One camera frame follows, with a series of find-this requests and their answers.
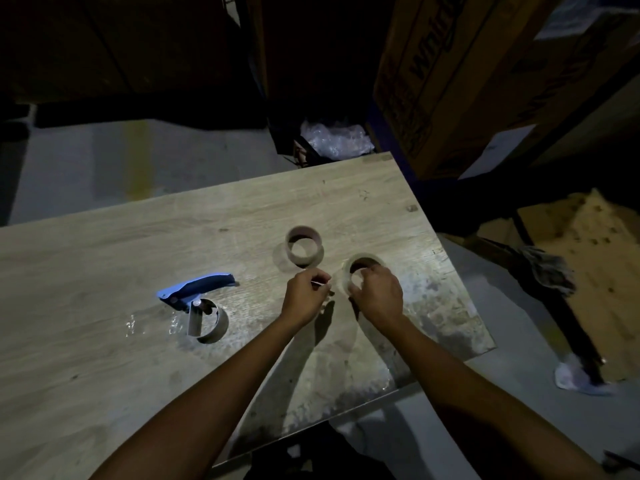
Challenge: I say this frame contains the crumpled white paper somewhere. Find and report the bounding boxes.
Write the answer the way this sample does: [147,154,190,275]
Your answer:
[554,356,617,397]

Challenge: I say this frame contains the person's left forearm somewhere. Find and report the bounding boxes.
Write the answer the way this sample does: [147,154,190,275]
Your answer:
[89,315,310,480]

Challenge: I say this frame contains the flat brown cardboard sheet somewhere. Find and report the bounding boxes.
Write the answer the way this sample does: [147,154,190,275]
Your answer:
[517,189,640,383]

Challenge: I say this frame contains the person's left hand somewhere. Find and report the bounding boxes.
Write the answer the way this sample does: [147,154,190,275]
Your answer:
[279,268,333,331]

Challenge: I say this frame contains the person's right hand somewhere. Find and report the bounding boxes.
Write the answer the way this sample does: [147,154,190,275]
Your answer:
[347,265,405,334]

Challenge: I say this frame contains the black metal rack frame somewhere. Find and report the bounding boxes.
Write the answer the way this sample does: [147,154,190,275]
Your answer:
[467,210,608,385]

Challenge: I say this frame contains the empty cardboard tape core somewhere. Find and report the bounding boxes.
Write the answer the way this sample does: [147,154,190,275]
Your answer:
[285,225,324,268]

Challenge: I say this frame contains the grey rag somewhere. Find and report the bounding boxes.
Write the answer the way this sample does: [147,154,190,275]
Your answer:
[517,246,577,297]

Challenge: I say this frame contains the clear packing tape roll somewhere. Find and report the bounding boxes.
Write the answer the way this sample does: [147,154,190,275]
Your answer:
[341,253,387,298]

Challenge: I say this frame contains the person's right forearm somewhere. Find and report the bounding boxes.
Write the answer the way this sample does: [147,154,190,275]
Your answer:
[372,315,613,480]

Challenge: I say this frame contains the crumpled clear plastic wrap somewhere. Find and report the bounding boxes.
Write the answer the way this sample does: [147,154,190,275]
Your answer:
[300,121,375,160]

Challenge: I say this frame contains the large brown cardboard box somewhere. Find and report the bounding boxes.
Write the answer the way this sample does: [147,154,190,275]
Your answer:
[372,0,640,181]

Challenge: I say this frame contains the blue tape dispenser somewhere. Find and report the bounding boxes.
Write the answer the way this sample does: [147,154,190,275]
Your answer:
[156,273,240,344]

